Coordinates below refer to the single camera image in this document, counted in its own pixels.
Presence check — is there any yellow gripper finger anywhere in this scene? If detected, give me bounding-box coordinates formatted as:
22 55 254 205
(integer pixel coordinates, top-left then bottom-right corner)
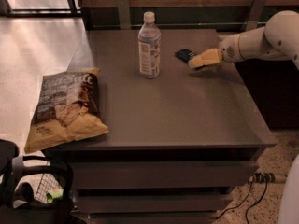
188 49 222 68

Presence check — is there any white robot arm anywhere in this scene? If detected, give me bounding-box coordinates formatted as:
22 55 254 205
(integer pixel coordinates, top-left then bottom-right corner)
188 10 299 69

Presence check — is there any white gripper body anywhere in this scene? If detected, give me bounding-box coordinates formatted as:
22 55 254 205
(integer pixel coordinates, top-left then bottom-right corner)
219 35 242 63

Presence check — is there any black power cable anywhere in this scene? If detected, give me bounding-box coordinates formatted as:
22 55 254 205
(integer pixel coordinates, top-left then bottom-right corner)
245 182 269 224
215 181 254 220

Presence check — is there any green item in bag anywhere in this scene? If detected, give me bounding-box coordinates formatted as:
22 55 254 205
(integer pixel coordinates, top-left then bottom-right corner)
46 188 64 203

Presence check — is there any brown sea salt chip bag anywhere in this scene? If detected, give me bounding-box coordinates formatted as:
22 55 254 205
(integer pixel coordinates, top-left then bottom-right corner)
24 68 108 154

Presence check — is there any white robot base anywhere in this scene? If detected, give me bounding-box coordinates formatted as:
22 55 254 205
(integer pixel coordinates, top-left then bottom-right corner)
278 155 299 224

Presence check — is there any blue rxbar blueberry bar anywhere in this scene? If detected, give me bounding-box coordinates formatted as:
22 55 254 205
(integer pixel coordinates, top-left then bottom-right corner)
175 49 196 63

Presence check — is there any white power strip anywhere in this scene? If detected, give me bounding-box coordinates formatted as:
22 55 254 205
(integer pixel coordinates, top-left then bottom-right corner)
249 173 287 184

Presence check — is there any clear plastic water bottle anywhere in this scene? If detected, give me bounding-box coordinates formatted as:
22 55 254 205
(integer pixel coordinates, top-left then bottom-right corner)
138 11 161 78

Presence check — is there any wire mesh basket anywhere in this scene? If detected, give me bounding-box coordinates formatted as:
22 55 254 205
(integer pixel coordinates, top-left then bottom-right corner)
35 174 60 203

